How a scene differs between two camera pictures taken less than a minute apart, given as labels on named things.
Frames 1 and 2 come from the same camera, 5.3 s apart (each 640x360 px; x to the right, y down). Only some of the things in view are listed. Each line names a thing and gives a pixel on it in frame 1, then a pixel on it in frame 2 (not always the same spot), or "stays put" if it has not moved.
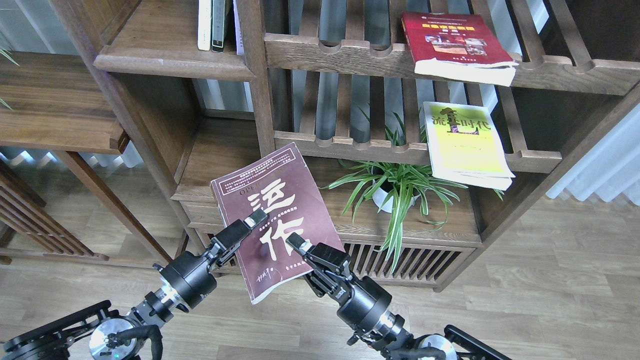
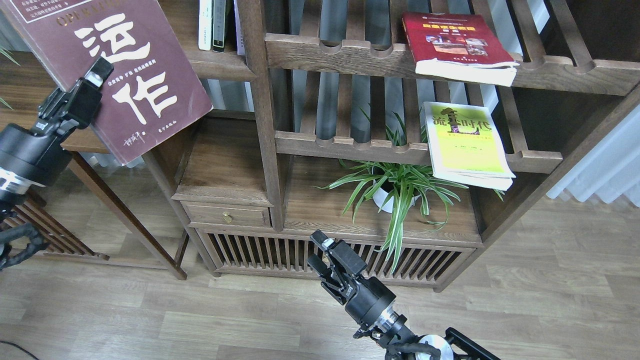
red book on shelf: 465,46 stays put
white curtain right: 613,167 stays put
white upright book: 204,24 stays put
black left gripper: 189,275 → 36,156
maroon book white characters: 279,184 → 153,91
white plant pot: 379,195 stays put
